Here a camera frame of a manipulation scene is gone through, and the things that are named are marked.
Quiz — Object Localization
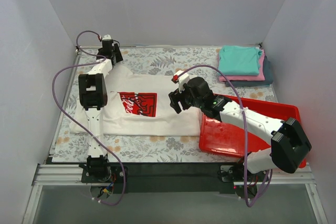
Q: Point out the white coca-cola t-shirt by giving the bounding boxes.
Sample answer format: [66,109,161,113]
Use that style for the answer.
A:
[70,62,202,137]

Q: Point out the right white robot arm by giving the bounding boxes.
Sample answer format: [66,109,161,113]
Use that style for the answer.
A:
[169,73,312,181]

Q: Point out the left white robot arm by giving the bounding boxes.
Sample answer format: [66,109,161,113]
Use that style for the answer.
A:
[78,35,123,182]

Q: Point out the floral patterned table mat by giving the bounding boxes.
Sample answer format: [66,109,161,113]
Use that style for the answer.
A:
[52,47,277,163]

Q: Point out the red plastic tray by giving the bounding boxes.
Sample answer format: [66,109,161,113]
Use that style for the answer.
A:
[199,97,306,168]

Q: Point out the folded teal t-shirt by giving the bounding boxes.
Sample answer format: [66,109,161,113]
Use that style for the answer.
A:
[217,45,263,76]

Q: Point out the folded pink t-shirt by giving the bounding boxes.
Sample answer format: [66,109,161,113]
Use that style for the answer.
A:
[219,48,266,82]

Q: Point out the folded dark blue t-shirt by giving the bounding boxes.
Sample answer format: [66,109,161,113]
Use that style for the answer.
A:
[227,55,274,87]

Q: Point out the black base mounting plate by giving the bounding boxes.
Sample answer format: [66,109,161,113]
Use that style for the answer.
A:
[81,161,271,194]

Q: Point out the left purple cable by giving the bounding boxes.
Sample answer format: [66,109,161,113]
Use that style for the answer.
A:
[51,30,127,206]

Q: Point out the aluminium frame rail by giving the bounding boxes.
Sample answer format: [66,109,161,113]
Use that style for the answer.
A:
[23,163,328,223]

